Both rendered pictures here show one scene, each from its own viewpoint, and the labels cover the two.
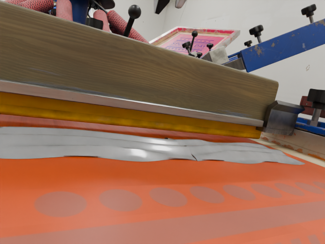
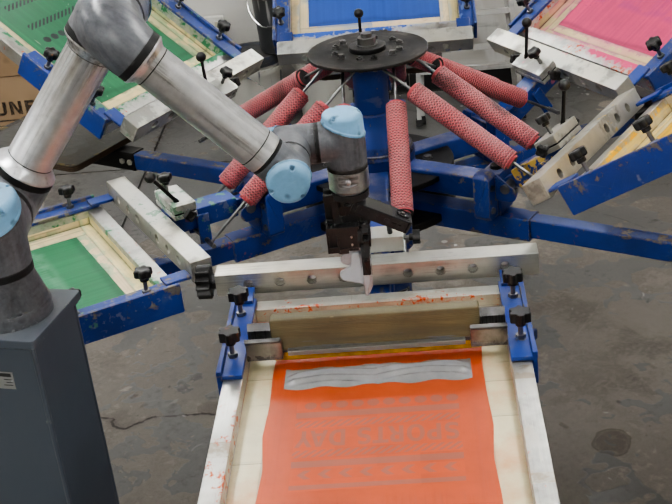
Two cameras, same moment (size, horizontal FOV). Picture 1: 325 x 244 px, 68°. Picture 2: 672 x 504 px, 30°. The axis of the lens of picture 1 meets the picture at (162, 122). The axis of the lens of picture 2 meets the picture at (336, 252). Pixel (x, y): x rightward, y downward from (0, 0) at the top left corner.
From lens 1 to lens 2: 2.23 m
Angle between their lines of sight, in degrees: 38
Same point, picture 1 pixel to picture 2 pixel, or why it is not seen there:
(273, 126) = (479, 341)
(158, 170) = (349, 391)
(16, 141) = (301, 381)
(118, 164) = (335, 390)
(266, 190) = (389, 400)
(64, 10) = not seen: hidden behind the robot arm
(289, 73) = not seen: outside the picture
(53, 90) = (313, 350)
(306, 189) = (416, 400)
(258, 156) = (427, 376)
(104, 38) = (331, 319)
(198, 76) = (397, 322)
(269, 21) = not seen: outside the picture
